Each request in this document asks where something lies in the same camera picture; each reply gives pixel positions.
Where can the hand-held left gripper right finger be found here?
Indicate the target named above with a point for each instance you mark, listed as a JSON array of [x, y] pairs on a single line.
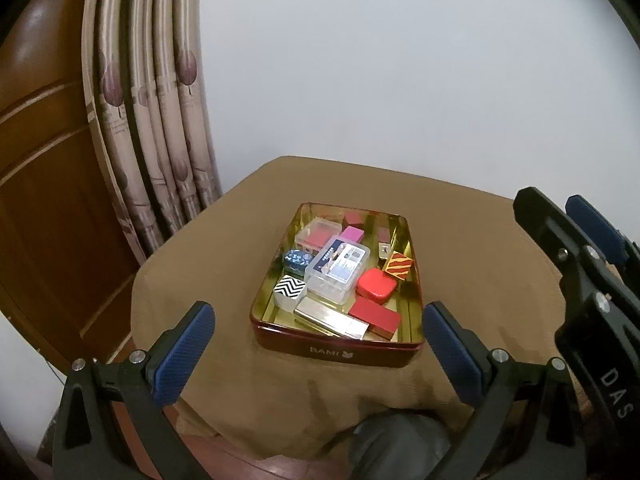
[[452, 355]]

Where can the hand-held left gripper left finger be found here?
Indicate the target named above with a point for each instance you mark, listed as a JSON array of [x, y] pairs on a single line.
[[182, 355]]

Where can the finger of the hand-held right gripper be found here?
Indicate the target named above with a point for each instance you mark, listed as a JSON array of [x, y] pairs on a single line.
[[545, 220], [595, 220]]

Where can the red rounded square box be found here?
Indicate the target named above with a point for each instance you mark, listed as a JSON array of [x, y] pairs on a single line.
[[376, 285]]

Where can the yellow red striped cube box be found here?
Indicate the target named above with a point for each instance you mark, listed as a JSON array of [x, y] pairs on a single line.
[[398, 264]]

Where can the red tin box gold interior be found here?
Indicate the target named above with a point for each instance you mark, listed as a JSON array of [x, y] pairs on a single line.
[[330, 350]]

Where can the silver rectangular tin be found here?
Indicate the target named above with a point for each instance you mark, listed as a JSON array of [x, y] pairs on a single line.
[[325, 316]]

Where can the clear plastic box blue label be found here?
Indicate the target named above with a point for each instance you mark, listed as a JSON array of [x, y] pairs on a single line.
[[340, 262]]

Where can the small red cube box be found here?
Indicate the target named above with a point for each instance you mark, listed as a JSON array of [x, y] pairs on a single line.
[[353, 219]]

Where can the red rectangular box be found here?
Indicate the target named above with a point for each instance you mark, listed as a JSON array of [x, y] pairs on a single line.
[[375, 315]]

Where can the dark grey cloth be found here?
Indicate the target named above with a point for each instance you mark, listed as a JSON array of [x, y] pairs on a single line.
[[395, 440]]

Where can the brown wood-grain tablecloth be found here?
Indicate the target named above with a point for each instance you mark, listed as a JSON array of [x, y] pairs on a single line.
[[225, 240]]

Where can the black white zigzag box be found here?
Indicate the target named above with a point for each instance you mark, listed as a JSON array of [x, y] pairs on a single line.
[[289, 289]]

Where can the blue patterned small box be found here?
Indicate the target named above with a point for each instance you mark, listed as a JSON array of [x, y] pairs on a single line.
[[297, 260]]

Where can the pink small box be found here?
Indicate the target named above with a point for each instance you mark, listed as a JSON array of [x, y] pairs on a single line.
[[352, 234]]

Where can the clear box red contents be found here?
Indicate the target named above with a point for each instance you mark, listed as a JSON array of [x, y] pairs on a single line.
[[316, 234]]

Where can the brown wooden door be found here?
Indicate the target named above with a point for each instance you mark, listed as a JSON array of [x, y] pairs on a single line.
[[45, 160]]

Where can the beige patterned curtain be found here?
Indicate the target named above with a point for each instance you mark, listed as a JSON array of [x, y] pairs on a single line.
[[150, 110]]

